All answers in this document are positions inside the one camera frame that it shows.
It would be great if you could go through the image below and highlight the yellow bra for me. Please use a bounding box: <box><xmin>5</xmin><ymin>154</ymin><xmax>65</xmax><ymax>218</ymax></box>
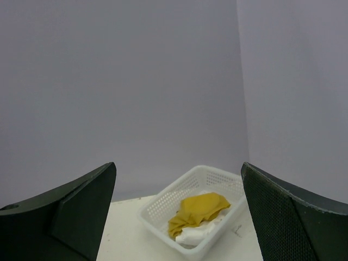
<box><xmin>168</xmin><ymin>192</ymin><xmax>231</xmax><ymax>239</ymax></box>

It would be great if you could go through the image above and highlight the white plastic basket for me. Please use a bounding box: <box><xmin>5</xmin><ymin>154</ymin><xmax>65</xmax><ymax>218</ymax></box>
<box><xmin>138</xmin><ymin>165</ymin><xmax>247</xmax><ymax>260</ymax></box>

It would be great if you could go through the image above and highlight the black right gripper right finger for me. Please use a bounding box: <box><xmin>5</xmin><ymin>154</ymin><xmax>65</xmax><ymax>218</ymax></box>
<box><xmin>241</xmin><ymin>162</ymin><xmax>347</xmax><ymax>261</ymax></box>

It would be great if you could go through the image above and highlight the white bra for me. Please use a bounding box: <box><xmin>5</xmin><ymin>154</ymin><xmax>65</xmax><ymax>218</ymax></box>
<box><xmin>173</xmin><ymin>210</ymin><xmax>225</xmax><ymax>247</ymax></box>

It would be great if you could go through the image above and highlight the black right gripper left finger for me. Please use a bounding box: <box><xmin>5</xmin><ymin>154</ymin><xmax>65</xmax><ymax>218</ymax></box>
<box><xmin>1</xmin><ymin>162</ymin><xmax>116</xmax><ymax>260</ymax></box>

